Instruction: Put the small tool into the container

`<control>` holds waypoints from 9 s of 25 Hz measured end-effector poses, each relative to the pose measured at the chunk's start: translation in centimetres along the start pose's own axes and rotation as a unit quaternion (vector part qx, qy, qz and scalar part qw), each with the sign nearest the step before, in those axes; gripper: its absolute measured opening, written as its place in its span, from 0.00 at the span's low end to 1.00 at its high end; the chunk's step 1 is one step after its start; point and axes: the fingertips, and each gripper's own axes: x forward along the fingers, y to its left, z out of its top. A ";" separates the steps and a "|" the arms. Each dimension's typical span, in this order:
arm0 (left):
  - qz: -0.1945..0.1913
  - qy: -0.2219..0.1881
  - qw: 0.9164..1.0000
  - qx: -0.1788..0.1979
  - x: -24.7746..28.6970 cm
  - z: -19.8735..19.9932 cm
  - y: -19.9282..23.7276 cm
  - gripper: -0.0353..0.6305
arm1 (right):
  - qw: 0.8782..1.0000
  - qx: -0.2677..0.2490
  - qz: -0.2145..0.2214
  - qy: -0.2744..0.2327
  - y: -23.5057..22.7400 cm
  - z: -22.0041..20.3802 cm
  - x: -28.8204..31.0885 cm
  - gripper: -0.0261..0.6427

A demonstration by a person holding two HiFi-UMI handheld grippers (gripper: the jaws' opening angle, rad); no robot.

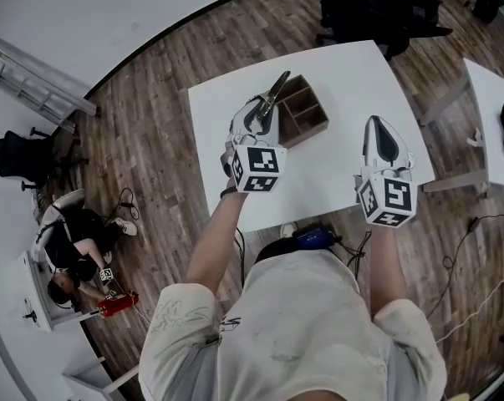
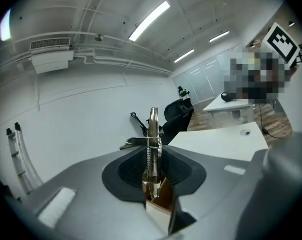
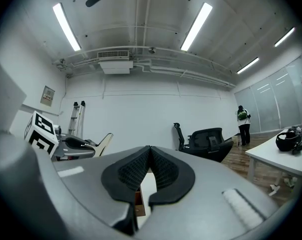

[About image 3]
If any white long table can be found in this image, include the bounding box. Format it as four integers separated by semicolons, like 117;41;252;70
245;127;302;188

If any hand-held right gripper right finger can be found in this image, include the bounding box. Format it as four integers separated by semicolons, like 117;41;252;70
134;145;279;240

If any low black office chair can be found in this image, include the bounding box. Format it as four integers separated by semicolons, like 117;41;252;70
187;127;235;163

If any white square table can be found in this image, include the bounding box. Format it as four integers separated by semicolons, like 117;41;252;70
137;172;158;231

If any white floor scrap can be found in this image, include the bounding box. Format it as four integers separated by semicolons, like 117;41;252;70
268;183;281;197

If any white ceiling air conditioner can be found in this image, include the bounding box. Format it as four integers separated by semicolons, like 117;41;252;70
97;49;134;75

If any brown wooden compartment box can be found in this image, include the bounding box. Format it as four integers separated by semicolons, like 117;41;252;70
134;186;147;218

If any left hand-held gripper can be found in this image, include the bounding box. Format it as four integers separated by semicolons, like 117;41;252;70
24;110;96;162

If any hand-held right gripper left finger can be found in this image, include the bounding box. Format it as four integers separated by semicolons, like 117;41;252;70
33;145;151;240

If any aluminium ladder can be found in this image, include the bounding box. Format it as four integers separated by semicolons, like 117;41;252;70
68;100;86;138

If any ceiling strip light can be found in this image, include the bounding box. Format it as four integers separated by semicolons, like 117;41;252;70
180;1;213;52
236;56;260;75
52;2;82;52
273;26;296;48

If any black headset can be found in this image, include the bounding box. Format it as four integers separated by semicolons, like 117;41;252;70
275;131;302;153

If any grey wall electrical panel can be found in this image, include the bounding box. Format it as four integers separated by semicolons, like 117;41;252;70
40;84;56;108

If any tall black office chair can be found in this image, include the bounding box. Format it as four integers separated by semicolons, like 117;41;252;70
173;122;192;152

